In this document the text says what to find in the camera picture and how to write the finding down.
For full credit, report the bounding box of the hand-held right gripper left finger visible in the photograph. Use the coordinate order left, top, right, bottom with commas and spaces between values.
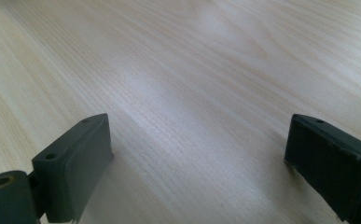
31, 113, 115, 224

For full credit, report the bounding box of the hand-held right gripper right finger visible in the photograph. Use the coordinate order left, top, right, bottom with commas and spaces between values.
284, 113, 361, 224

